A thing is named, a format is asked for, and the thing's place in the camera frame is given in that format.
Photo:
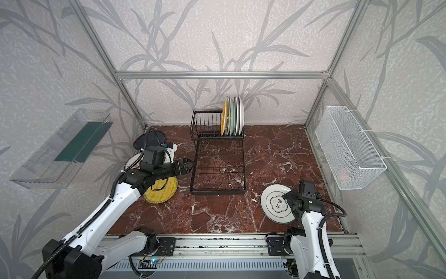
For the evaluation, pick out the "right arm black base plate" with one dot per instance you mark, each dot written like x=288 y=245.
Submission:
x=275 y=244

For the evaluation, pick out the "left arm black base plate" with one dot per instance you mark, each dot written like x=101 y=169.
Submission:
x=165 y=247

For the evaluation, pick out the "black wire dish rack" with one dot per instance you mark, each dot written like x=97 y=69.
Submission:
x=219 y=167

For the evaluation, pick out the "orange woven round plate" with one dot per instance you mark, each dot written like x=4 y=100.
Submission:
x=224 y=118

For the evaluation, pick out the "white plate orange sunburst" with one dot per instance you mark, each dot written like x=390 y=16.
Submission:
x=133 y=162
x=237 y=116

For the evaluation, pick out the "cream plate with floral sprigs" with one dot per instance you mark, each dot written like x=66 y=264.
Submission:
x=227 y=116

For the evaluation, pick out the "clear plastic wall bin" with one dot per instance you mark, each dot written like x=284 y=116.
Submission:
x=58 y=161

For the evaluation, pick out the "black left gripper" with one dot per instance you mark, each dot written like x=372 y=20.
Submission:
x=178 y=171

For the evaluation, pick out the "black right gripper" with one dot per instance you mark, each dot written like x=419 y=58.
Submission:
x=292 y=196

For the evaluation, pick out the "mint green flower plate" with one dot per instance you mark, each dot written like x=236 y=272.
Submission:
x=232 y=117

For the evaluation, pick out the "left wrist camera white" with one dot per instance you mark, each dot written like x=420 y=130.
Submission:
x=170 y=150

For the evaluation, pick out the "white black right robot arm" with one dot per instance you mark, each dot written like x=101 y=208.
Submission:
x=309 y=243

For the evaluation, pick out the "aluminium frame rail base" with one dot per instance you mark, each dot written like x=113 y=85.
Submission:
x=201 y=246

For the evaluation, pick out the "white plate green text rim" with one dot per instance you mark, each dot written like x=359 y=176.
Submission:
x=242 y=116

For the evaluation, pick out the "white wire mesh basket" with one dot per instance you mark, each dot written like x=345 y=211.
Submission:
x=351 y=156

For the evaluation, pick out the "white plate green clover emblem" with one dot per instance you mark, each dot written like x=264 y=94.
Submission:
x=274 y=205

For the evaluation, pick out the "yellow woven round plate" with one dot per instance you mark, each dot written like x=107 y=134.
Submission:
x=161 y=191

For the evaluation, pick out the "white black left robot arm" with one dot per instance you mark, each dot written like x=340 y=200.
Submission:
x=79 y=254

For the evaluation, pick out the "black round plate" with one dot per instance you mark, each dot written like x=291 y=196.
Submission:
x=151 y=138

